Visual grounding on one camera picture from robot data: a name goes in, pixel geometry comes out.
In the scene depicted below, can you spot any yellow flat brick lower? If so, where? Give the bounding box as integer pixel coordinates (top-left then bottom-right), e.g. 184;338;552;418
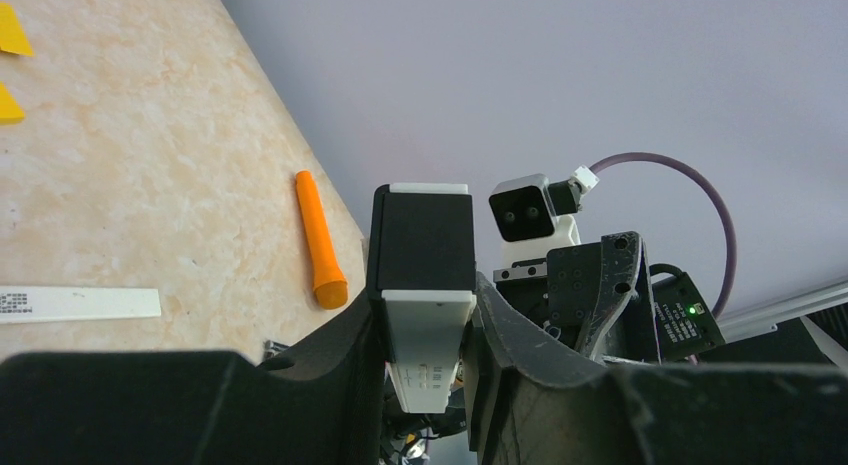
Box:
0;83;25;125

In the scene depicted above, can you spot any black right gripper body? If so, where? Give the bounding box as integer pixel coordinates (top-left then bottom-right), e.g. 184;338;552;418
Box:
493;240;662;363

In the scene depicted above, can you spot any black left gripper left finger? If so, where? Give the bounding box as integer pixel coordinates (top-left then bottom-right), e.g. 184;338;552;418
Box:
1;295;384;464

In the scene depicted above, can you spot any orange toy carrot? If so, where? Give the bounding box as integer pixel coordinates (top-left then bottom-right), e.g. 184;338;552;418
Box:
295;170;348;310

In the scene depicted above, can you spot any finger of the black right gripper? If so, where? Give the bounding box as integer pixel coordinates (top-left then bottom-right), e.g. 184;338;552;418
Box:
576;231;653;363

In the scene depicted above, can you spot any white remote control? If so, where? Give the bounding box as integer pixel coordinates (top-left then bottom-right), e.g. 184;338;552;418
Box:
366;183;476;414

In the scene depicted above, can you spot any yellow flat brick upper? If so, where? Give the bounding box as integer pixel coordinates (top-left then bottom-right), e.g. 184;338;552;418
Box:
1;2;35;57

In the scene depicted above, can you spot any white remote battery cover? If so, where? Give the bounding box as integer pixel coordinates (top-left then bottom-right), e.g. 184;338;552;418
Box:
1;285;161;324

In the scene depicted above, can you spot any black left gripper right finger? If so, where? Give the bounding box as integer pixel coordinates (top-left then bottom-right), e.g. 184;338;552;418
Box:
463;275;847;464

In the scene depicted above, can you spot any yellow flat brick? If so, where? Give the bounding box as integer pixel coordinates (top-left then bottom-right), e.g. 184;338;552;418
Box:
1;2;35;57
0;83;25;125

